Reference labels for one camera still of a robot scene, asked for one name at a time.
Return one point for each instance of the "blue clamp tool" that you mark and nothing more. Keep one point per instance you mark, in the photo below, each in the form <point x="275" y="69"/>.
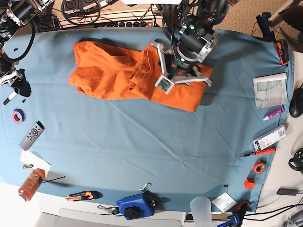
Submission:
<point x="237" y="217"/>

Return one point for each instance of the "black zip tie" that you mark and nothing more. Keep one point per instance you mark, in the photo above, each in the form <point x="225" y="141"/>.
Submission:
<point x="54" y="179"/>

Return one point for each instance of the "left-arm silver gripper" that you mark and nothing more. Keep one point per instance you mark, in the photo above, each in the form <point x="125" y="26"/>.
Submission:
<point x="171" y="76"/>

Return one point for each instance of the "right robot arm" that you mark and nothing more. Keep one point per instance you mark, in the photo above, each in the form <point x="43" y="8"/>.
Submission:
<point x="14" y="17"/>

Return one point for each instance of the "silver carabiner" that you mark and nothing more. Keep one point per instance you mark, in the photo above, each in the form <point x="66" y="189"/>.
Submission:
<point x="145" y="187"/>

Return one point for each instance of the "packaged item with barcode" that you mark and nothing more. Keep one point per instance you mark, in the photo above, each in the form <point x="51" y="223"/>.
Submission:
<point x="269" y="138"/>

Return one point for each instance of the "orange black utility knife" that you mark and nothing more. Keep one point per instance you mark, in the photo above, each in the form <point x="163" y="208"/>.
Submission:
<point x="84" y="196"/>

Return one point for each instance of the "translucent plastic cup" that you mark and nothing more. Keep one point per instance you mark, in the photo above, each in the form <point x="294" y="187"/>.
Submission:
<point x="201" y="211"/>

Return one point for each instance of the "white power strip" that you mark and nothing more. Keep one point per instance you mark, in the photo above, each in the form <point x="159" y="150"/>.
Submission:
<point x="145" y="16"/>

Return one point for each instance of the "teal table cloth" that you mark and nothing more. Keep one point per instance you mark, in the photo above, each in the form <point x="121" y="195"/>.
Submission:
<point x="115" y="147"/>

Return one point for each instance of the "red black hand tool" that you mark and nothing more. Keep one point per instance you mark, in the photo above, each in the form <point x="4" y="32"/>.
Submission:
<point x="282" y="48"/>

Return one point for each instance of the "black computer mouse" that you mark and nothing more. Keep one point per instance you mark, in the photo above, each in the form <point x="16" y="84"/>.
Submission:
<point x="296" y="104"/>

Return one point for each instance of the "patterned booklet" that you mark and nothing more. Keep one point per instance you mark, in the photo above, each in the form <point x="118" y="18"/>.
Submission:
<point x="265" y="89"/>

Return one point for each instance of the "black white marker pen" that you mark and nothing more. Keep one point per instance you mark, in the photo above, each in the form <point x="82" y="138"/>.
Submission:
<point x="10" y="97"/>

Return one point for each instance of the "purple glue tube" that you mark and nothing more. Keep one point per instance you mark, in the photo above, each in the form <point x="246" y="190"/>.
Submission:
<point x="275" y="113"/>

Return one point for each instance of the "red screwdriver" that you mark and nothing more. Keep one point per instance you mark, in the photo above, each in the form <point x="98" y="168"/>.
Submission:
<point x="262" y="152"/>

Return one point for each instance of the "red cube block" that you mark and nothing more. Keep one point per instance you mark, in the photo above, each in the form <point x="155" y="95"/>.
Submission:
<point x="249" y="183"/>

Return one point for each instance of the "metal keyring clip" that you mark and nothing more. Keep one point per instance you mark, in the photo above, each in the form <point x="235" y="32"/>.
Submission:
<point x="110" y="210"/>

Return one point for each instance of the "grey remote control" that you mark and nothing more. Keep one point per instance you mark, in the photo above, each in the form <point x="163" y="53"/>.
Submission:
<point x="32" y="135"/>

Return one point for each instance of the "red spray can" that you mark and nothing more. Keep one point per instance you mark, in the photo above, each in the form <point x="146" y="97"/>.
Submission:
<point x="31" y="184"/>

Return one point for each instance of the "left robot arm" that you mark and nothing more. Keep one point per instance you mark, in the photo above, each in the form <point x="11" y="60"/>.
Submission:
<point x="192" y="38"/>

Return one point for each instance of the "white paper card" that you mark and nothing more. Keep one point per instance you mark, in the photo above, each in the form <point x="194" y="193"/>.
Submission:
<point x="27" y="157"/>

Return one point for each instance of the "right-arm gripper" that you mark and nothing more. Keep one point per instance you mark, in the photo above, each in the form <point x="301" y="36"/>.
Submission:
<point x="17" y="79"/>

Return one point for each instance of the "blue black box device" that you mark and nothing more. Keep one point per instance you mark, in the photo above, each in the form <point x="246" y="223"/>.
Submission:
<point x="138" y="206"/>

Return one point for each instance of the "white small card box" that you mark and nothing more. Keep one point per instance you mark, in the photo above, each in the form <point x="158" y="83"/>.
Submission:
<point x="224" y="202"/>

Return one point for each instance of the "black power adapter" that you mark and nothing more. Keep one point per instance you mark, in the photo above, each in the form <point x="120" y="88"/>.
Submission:
<point x="287" y="191"/>

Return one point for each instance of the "orange t-shirt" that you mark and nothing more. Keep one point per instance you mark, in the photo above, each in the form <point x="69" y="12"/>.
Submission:
<point x="114" y="73"/>

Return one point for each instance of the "purple tape roll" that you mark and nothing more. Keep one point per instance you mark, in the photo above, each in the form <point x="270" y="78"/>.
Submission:
<point x="18" y="116"/>

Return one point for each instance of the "red tape roll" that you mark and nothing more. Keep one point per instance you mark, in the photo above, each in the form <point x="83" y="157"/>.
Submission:
<point x="259" y="167"/>

